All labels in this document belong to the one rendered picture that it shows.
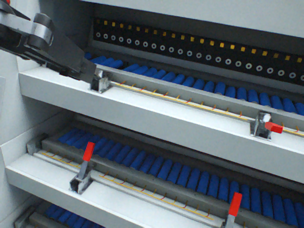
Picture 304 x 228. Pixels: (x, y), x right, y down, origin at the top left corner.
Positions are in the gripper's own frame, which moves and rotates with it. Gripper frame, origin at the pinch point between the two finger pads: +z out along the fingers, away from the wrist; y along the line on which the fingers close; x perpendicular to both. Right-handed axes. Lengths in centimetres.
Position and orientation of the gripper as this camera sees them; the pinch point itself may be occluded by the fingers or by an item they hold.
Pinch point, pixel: (73, 66)
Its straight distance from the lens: 33.5
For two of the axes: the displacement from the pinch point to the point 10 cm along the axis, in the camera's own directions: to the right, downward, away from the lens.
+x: 2.8, -9.6, 0.1
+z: 2.4, 0.8, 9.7
